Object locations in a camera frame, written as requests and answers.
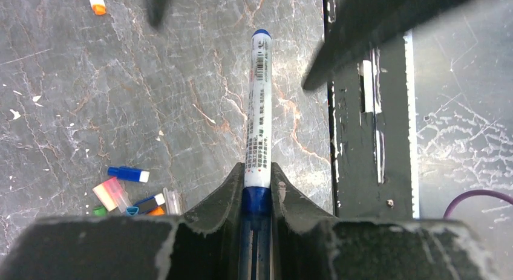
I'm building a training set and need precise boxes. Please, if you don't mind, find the dark blue white-ended cap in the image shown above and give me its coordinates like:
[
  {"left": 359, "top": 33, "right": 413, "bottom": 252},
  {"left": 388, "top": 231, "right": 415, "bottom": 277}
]
[{"left": 107, "top": 166, "right": 150, "bottom": 183}]

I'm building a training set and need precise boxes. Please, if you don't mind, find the orange pen cap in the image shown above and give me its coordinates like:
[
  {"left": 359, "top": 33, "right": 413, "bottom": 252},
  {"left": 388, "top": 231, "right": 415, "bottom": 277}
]
[{"left": 93, "top": 184, "right": 117, "bottom": 212}]

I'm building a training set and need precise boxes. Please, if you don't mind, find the dark blue clip cap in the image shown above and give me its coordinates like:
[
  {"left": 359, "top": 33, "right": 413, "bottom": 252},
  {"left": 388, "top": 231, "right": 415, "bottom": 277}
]
[{"left": 134, "top": 193, "right": 165, "bottom": 214}]

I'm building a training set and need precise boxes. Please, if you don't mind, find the orange marker cap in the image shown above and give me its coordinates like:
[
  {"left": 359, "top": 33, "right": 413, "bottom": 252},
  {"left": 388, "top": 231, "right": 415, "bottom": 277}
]
[{"left": 148, "top": 207, "right": 166, "bottom": 216}]

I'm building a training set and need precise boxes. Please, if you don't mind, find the grey slotted cable duct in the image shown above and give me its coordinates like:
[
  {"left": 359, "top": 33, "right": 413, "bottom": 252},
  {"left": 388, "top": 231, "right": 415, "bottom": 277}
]
[{"left": 403, "top": 30, "right": 420, "bottom": 219}]

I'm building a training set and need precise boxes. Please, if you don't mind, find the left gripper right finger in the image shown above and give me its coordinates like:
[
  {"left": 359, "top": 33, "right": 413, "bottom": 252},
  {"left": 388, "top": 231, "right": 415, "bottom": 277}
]
[{"left": 270, "top": 163, "right": 500, "bottom": 279}]

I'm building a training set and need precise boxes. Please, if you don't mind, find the orange capped white marker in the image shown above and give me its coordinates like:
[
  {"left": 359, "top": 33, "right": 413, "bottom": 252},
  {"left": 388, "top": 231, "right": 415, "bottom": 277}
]
[{"left": 89, "top": 0, "right": 106, "bottom": 16}]

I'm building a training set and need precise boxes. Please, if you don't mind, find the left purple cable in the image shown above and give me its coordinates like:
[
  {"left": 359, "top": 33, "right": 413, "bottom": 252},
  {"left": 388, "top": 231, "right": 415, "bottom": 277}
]
[{"left": 442, "top": 189, "right": 513, "bottom": 220}]

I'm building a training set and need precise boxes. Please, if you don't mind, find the clear capped blue pen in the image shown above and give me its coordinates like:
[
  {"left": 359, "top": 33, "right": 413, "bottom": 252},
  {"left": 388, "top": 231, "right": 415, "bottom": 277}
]
[{"left": 238, "top": 29, "right": 272, "bottom": 279}]

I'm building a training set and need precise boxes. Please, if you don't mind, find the light blue pen cap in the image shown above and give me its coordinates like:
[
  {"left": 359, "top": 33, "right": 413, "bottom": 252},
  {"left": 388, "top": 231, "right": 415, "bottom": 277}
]
[{"left": 125, "top": 206, "right": 139, "bottom": 216}]

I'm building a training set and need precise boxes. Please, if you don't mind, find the grey clear pen cap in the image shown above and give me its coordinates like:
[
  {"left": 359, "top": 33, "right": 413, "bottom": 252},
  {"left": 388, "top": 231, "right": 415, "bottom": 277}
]
[{"left": 162, "top": 187, "right": 182, "bottom": 215}]

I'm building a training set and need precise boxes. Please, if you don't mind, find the green pen cap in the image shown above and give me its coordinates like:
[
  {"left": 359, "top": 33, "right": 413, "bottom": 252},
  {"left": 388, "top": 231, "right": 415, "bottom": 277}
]
[{"left": 93, "top": 206, "right": 108, "bottom": 217}]

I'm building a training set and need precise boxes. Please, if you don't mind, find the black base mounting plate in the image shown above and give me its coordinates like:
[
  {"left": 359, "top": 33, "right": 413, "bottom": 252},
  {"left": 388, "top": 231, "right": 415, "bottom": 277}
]
[{"left": 322, "top": 0, "right": 414, "bottom": 220}]

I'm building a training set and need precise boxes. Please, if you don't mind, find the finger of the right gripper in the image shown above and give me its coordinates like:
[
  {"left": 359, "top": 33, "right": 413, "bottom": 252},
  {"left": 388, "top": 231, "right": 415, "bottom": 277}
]
[
  {"left": 144, "top": 0, "right": 170, "bottom": 30},
  {"left": 302, "top": 0, "right": 478, "bottom": 91}
]

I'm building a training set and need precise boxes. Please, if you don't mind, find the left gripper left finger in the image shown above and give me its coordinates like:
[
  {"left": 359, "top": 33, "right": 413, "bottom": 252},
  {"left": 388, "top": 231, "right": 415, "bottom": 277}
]
[{"left": 1, "top": 163, "right": 244, "bottom": 279}]

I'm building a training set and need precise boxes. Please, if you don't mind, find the pink translucent pen cap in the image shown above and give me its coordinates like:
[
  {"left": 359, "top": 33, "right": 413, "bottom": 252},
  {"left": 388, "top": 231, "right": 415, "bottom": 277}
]
[{"left": 103, "top": 177, "right": 132, "bottom": 213}]

